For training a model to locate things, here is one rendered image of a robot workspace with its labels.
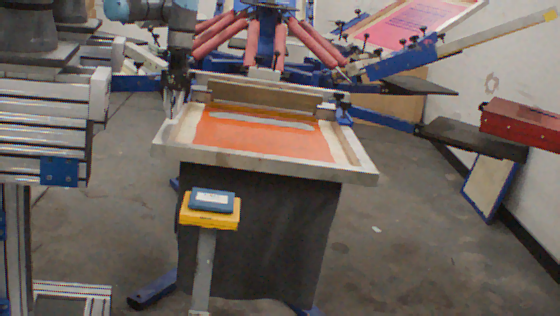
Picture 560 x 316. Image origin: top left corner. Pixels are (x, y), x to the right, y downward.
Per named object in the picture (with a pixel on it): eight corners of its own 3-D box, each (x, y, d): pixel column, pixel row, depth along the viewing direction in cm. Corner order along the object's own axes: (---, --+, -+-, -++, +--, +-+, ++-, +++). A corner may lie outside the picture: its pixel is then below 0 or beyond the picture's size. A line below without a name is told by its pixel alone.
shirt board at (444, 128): (526, 158, 248) (531, 141, 245) (520, 180, 213) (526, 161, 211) (275, 86, 302) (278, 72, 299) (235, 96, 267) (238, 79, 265)
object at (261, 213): (315, 313, 169) (344, 183, 155) (167, 295, 165) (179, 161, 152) (314, 307, 172) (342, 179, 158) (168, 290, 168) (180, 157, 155)
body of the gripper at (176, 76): (158, 90, 153) (163, 47, 149) (162, 85, 161) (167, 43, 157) (185, 94, 153) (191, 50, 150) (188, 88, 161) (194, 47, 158)
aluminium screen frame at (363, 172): (376, 187, 146) (379, 173, 145) (150, 156, 142) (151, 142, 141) (335, 116, 221) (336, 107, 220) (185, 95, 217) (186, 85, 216)
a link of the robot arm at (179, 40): (169, 28, 156) (198, 32, 157) (167, 44, 158) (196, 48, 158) (166, 30, 149) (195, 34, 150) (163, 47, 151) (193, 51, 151)
